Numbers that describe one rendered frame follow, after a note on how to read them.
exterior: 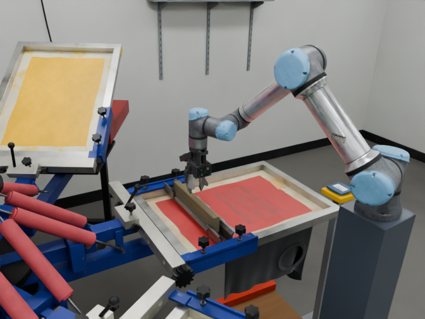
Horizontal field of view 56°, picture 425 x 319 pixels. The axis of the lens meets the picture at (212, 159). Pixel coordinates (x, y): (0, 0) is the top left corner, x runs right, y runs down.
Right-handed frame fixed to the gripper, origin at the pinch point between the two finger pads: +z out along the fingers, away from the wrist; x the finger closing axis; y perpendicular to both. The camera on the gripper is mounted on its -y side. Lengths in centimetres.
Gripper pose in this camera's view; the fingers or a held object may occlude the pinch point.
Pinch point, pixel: (195, 188)
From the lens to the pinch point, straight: 169.5
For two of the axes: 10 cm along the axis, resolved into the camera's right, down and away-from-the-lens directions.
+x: 8.6, -1.9, 4.8
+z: -0.3, 9.1, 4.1
